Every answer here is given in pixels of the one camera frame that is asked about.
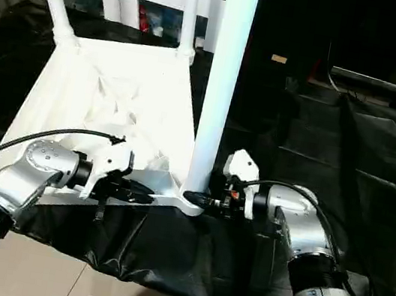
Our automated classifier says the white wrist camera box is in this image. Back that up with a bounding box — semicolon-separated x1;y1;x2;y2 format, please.
76;136;139;207
216;147;268;219

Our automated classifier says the black plastic mat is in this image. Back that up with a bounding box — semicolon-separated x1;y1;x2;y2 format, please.
0;0;396;296

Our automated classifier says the white plastic table top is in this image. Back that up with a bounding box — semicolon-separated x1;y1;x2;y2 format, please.
0;16;233;241

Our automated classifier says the red bottle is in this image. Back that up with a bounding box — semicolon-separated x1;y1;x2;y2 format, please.
136;10;151;34

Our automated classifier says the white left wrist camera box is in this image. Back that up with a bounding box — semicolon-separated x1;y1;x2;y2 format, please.
76;136;139;207

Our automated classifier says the black horizontal rail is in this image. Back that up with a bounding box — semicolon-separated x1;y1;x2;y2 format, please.
329;66;396;94

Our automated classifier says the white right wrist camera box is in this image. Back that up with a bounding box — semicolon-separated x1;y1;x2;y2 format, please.
216;147;268;219

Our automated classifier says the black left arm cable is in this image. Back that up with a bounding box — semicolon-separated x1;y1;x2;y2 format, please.
0;115;126;211

